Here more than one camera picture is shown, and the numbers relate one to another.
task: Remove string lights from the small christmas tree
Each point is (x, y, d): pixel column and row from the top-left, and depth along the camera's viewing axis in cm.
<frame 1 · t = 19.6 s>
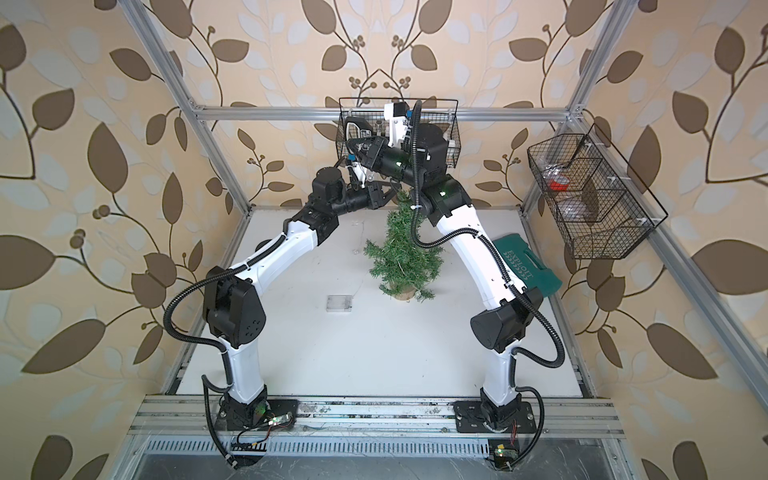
left hand: (391, 180, 75), fingers open
right hand: (346, 142, 63), fingers closed
small green christmas tree: (404, 259, 72), point 30 cm above the table
clear battery box: (339, 303, 96), on the table

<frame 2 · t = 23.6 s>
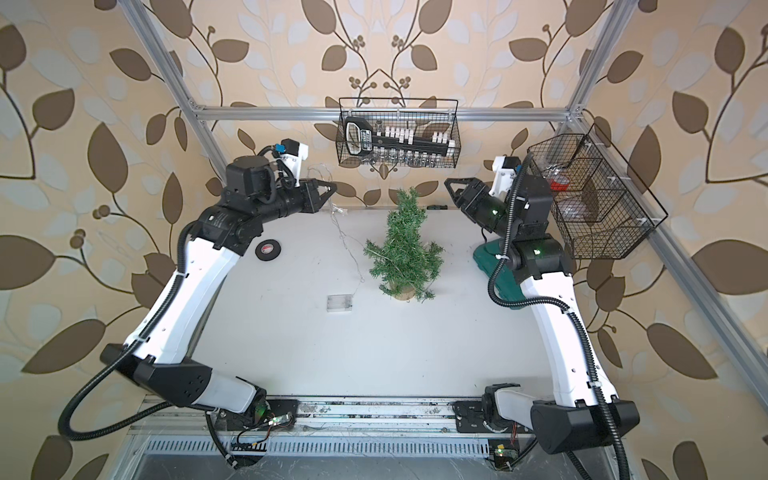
left hand: (328, 181, 65), fingers closed
right hand: (447, 185, 64), fingers open
the named things where they were.

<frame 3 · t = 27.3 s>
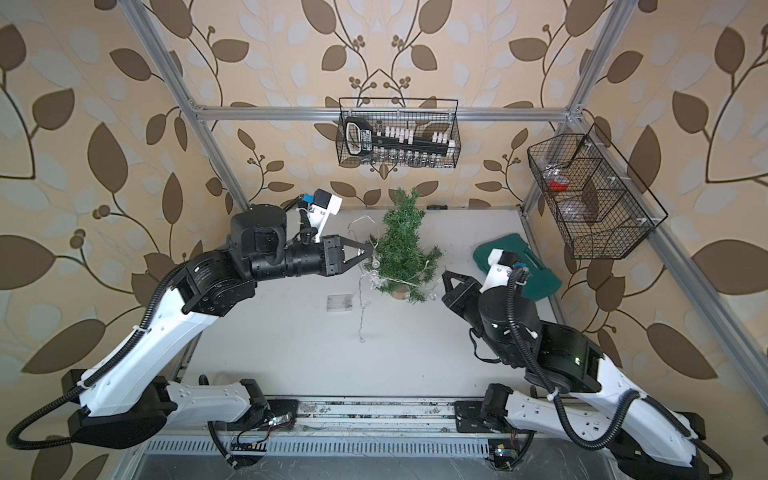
left hand: (365, 247, 52), fingers closed
right hand: (436, 275, 59), fingers closed
the named things where they were.

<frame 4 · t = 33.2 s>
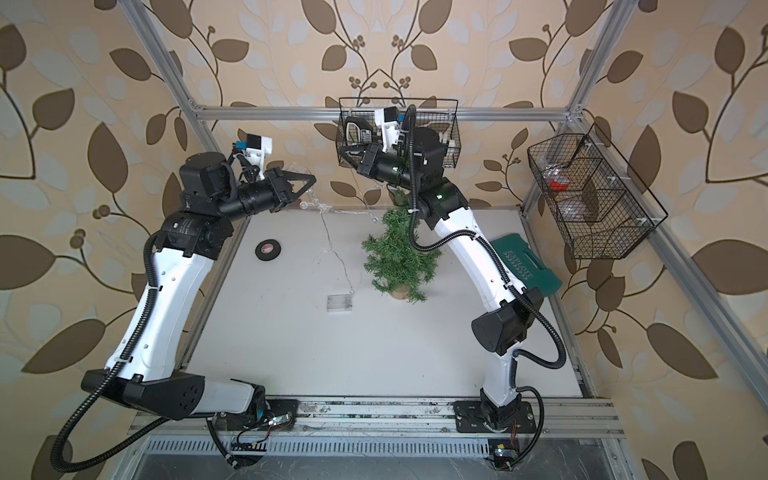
left hand: (307, 174, 59), fingers closed
right hand: (338, 151, 62), fingers closed
black tape roll: (268, 249, 110), on the table
the other named things where they were.

